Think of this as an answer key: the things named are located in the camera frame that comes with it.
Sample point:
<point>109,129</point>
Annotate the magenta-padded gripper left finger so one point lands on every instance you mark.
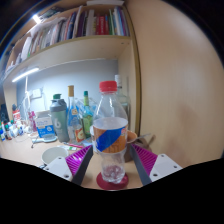
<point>62,166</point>

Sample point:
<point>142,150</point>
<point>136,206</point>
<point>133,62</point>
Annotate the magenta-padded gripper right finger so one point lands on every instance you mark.
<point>163,166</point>

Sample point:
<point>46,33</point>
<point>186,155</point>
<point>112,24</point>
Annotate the clear red-capped water bottle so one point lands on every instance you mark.
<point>110,133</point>

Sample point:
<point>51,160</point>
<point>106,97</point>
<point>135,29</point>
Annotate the light blue flat case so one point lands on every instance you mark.
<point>45,139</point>

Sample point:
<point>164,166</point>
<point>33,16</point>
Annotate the flat round red coaster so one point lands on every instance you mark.
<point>101,183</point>

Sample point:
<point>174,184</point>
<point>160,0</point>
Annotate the blue and white carton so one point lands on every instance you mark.
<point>45,126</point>

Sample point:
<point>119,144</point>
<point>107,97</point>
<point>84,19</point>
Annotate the clear bottle with gold cap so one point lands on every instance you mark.
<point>73,116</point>

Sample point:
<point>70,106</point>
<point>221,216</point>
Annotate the green bottle with teal cap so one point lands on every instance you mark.
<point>87,120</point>

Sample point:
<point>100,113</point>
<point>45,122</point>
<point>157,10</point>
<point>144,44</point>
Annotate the pink packet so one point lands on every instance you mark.
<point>32,121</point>

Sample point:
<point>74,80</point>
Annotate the red and white canister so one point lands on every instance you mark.
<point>16,116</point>

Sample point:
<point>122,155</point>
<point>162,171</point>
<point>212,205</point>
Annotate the tall clear glass bottle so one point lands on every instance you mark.
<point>122,96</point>

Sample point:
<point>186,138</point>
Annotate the under-shelf LED light strip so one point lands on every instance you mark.
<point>25,75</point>

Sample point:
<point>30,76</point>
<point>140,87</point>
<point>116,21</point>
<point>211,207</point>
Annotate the wooden shelf unit with books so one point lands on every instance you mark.
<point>83,46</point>

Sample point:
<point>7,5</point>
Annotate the white LED ceiling light bar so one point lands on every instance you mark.
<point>36,18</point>

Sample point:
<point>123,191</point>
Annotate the white wall power outlet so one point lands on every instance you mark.
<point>35,93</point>

